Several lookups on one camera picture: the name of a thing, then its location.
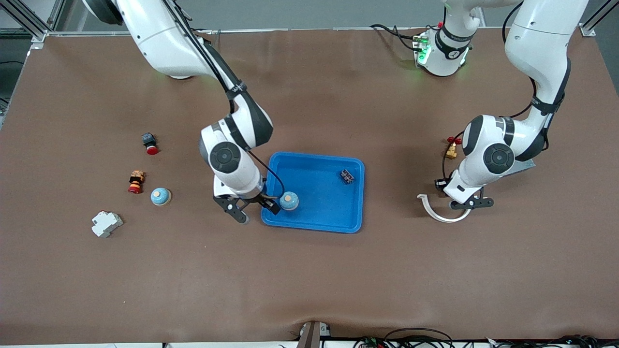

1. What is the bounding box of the blue plastic tray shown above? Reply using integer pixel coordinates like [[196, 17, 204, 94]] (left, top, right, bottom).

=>
[[261, 152, 365, 234]]

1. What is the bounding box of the grey metal box module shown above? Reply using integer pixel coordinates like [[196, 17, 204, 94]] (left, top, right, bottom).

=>
[[503, 159, 536, 178]]

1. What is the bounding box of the red yellow emergency stop button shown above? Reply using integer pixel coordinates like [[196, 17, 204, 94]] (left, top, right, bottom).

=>
[[128, 170, 146, 194]]

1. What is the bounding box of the white circuit breaker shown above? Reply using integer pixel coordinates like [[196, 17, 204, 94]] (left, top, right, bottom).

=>
[[91, 211, 124, 238]]

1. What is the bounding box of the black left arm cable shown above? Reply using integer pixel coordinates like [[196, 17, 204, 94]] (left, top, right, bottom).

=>
[[441, 130, 469, 190]]

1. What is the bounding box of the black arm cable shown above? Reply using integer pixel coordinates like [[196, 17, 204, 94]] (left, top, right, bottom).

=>
[[441, 130, 469, 190], [162, 0, 287, 200]]

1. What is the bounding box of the brass valve red handle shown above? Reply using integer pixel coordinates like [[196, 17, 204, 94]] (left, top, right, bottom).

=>
[[445, 137, 464, 160]]

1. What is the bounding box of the white half-ring pipe clamp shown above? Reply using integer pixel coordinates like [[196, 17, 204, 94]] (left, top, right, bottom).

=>
[[417, 194, 472, 223]]

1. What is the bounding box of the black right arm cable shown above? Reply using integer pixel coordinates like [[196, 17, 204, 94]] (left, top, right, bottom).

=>
[[162, 0, 287, 200]]

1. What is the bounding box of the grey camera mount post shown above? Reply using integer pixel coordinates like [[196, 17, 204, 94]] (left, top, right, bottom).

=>
[[296, 320, 332, 348]]

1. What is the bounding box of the black looped cable bundle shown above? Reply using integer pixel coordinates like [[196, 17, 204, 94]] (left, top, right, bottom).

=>
[[353, 328, 455, 348]]

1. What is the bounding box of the silver table edge rail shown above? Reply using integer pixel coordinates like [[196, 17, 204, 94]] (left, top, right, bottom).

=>
[[46, 27, 595, 37]]

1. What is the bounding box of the black tangled cable bundle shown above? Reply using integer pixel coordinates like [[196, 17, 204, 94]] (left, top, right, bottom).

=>
[[484, 333, 619, 348]]

